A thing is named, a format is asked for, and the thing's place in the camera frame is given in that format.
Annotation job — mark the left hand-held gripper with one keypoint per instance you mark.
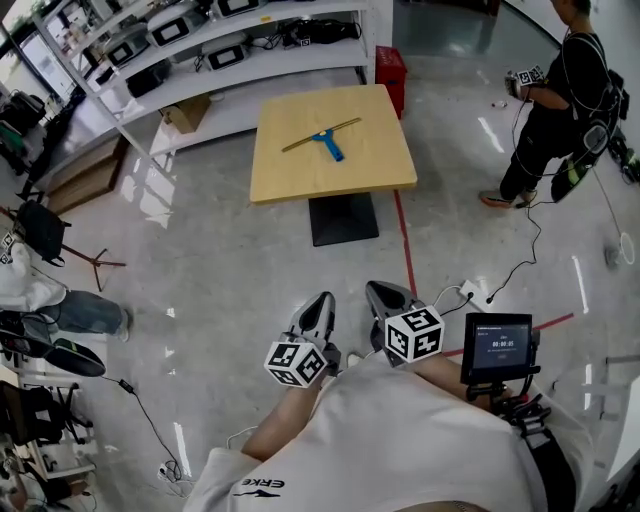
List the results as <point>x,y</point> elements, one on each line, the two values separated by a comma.
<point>295,362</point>

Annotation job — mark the black chest monitor screen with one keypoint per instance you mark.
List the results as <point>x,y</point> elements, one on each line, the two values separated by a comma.
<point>500,345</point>

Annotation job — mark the brown cardboard box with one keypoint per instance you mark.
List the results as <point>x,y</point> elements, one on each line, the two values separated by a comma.
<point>186,114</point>

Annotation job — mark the white power strip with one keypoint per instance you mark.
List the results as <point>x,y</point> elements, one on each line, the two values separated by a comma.
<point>475,292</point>

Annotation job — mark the person's right forearm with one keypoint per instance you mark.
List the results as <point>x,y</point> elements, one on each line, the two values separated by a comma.
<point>450,372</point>

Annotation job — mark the black box device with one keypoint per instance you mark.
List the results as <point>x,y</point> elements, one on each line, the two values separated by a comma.
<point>148,80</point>

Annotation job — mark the person's white T-shirt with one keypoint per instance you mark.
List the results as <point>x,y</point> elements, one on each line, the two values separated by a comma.
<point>395,445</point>

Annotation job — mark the square wooden pedestal table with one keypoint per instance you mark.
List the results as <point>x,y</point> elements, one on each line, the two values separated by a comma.
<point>360,160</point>

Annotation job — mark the grey round floor disc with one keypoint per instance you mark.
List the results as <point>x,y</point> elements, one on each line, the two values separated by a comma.
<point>611,257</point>

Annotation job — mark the black monitor mount rig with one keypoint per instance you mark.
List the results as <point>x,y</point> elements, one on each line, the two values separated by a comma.
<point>520,410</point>

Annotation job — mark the black office chair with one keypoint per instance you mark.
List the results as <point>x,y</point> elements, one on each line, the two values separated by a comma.
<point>35,415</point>

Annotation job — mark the small red white bottle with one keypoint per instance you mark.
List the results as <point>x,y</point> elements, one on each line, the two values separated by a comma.
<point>499,104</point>

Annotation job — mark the white metal shelving unit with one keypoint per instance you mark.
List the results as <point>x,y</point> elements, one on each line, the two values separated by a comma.
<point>280,62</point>

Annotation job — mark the white desk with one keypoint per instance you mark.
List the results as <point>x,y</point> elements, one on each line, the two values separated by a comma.
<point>627,430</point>

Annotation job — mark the white badminton racket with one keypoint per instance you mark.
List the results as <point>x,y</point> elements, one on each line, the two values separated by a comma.
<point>627,247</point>

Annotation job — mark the person's left forearm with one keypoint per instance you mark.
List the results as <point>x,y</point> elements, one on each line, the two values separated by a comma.
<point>282,420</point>

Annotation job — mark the wooden tripod stand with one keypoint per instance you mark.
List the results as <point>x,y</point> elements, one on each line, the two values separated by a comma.
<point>95,260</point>

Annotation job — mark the low wooden platform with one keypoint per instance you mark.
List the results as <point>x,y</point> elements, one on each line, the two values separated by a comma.
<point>82,175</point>

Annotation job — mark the black backpack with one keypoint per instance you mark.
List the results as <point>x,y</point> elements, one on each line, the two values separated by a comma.
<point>42,232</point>

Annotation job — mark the red plastic crate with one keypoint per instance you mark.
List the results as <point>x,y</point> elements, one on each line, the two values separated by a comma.
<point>391,75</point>

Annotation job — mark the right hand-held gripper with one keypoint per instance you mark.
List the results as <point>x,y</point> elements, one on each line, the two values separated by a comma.
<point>415,335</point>

